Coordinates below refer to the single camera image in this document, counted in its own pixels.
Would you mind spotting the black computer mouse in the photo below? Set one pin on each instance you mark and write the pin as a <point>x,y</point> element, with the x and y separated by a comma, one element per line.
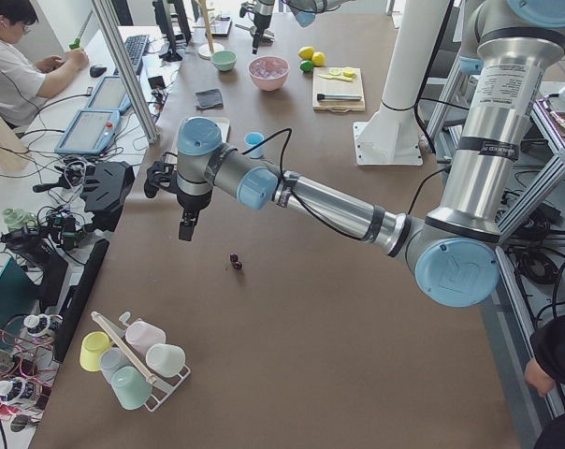
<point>96,71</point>

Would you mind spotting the pink plastic cup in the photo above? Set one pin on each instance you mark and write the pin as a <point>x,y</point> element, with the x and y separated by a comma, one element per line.
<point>141,336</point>

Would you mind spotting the blue teach pendant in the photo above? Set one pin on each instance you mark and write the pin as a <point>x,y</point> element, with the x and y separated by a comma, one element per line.
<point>90,132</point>
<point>110,93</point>

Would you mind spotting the wooden cutting board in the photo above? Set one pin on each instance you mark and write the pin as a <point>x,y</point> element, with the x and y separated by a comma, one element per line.
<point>337,87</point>

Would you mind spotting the wooden stand with round base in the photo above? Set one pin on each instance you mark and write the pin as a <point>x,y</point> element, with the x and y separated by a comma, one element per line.
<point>206,50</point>

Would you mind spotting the light blue cup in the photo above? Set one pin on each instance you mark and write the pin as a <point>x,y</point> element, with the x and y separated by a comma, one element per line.
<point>253,142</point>

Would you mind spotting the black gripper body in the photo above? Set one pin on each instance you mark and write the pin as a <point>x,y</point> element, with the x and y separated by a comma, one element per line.
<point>262,21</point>
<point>189,203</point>

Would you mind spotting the green empty bowl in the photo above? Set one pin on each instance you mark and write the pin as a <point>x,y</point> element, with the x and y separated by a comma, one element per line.
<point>224,60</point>

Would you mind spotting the pink bowl of ice cubes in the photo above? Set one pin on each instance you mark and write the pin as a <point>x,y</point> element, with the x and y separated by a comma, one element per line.
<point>268,73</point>

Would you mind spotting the wooden rack handle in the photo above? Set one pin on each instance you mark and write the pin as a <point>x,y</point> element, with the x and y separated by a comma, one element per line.
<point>116,335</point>

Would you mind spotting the steel muddler black tip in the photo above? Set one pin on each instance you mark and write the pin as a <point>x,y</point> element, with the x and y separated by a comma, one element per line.
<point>321,97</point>

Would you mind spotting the green plastic cup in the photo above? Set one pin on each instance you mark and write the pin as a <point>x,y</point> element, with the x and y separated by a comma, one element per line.
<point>130,387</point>

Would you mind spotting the black monitor stand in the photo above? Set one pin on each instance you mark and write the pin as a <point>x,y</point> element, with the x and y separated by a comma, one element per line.
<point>171,18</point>

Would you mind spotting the yellow plastic knife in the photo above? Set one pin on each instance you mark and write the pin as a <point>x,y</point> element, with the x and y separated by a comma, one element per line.
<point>335,77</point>

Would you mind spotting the green lime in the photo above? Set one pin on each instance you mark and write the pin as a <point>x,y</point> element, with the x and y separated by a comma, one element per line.
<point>306,66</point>

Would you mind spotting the blue teach pendant near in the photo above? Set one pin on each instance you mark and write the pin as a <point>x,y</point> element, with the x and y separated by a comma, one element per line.
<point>90,132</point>

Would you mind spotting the black keyboard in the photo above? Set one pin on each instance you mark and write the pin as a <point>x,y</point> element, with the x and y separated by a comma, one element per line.
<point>135,47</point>

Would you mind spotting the yellow plastic cup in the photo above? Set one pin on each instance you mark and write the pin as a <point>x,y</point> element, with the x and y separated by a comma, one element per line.
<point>92,347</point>

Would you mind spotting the bystander hand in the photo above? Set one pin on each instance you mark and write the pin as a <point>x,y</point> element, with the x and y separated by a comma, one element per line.
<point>538,379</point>

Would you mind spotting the grey-blue plastic cup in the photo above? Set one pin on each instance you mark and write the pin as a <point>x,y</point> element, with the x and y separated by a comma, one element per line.
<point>111,361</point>

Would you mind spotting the black moulded case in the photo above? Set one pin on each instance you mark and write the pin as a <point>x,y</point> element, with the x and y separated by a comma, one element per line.
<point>104,191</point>

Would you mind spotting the aluminium frame post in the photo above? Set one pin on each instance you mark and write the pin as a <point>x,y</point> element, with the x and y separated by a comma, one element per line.
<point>109,25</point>

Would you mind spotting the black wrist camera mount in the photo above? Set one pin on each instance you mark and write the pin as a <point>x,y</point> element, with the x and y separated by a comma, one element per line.
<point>161,175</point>

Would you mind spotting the white wire cup rack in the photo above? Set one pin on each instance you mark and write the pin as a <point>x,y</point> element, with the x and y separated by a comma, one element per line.
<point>164,387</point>

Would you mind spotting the blue teach pendant far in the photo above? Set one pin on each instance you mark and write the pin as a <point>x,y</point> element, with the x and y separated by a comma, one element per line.
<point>110,93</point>

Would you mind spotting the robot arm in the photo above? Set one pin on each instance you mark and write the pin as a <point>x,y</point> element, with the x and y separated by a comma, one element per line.
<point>450,251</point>
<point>304,12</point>

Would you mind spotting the dark red cherry pair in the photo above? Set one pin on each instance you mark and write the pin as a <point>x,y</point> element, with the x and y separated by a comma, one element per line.
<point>235,262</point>

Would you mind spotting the seated person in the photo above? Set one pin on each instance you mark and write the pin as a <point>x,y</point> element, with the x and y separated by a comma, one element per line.
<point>25,86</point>

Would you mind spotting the grey folded cloth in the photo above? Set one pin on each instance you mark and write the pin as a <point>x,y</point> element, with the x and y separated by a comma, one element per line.
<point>209,99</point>

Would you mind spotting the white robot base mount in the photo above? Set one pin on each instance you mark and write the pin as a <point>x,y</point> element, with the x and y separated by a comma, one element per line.
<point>391,136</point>

